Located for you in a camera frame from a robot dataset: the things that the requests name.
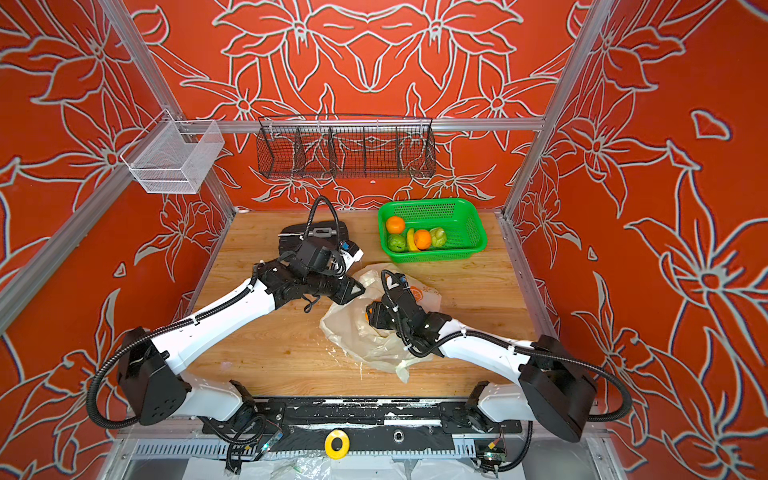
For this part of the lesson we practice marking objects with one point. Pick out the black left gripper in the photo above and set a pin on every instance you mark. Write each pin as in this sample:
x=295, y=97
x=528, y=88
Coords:
x=346, y=293

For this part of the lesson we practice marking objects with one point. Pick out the black wire mesh basket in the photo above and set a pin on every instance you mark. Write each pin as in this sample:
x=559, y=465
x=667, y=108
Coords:
x=349, y=147

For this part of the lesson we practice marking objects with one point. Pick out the yellow banana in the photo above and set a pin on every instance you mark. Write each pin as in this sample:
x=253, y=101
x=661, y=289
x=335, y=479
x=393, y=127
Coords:
x=410, y=240

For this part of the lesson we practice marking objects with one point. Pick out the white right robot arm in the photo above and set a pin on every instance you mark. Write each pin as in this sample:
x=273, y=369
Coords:
x=543, y=381

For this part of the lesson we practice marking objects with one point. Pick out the white wire mesh basket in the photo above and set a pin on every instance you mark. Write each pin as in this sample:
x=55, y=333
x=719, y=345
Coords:
x=165, y=158

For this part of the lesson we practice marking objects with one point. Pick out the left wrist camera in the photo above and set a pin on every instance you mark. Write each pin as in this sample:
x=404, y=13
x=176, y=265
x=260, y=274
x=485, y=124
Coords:
x=350, y=252

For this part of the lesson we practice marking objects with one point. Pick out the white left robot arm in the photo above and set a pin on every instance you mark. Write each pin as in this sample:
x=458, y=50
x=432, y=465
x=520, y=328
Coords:
x=152, y=366

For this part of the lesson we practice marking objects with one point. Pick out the green plastic basket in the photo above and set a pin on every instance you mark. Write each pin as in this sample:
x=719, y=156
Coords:
x=459, y=218

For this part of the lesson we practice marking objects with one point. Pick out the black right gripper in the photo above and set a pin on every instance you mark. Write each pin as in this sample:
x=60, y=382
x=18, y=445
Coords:
x=376, y=313

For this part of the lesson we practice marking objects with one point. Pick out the orange printed plastic bag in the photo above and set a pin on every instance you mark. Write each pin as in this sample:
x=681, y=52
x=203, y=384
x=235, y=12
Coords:
x=348, y=328

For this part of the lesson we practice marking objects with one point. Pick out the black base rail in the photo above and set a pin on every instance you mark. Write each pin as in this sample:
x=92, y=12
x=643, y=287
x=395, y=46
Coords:
x=373, y=425

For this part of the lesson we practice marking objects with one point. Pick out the yellow round button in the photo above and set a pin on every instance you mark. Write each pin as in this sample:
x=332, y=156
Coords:
x=337, y=444

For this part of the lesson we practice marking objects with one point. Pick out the green apple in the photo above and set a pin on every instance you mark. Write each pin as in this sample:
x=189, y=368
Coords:
x=438, y=237

